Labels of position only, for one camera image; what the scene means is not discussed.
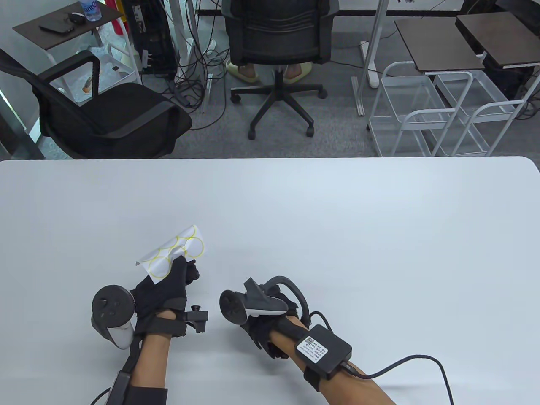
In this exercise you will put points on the person's right hand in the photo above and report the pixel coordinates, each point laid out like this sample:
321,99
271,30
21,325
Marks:
265,329

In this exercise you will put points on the person's left hand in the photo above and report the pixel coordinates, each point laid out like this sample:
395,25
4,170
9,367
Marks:
162,301

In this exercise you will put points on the person's right fingers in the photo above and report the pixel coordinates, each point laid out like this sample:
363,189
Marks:
263,337

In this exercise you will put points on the person's left thumb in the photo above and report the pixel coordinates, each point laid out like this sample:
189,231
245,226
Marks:
178,272

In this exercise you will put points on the white sticker sheet yellow circles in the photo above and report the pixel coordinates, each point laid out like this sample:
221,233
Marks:
168,251

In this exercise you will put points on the person's right forearm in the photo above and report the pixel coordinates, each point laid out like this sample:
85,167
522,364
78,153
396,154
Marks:
350,388

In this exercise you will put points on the person's left forearm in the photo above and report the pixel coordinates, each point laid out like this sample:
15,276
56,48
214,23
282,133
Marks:
152,358

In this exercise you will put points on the black wrist box with label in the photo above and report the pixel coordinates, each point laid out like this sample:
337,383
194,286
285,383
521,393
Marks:
322,348

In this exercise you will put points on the black office chair with armrest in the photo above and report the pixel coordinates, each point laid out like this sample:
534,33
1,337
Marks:
105,114

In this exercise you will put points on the black computer tower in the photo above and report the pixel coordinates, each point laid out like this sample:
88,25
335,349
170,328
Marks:
149,36

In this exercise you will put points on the black mesh swivel chair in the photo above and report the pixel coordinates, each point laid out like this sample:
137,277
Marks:
276,38

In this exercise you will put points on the small brown side table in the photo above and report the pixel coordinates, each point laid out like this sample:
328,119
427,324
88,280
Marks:
63,27

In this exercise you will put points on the black flat phone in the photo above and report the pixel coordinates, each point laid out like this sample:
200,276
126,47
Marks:
57,27

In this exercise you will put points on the black computer mouse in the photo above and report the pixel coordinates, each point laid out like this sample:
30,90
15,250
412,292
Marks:
76,17

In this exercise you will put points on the clear water bottle blue label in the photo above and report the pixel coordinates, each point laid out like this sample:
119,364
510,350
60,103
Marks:
91,9

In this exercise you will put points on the white power strip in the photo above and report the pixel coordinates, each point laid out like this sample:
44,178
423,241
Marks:
371,63

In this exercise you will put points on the brown square table top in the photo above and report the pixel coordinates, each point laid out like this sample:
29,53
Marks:
502,38
438,44

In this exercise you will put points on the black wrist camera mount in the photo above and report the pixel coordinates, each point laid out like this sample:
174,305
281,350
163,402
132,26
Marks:
197,316

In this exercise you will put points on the white desk frame leg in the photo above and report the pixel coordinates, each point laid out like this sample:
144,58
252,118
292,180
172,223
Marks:
371,46

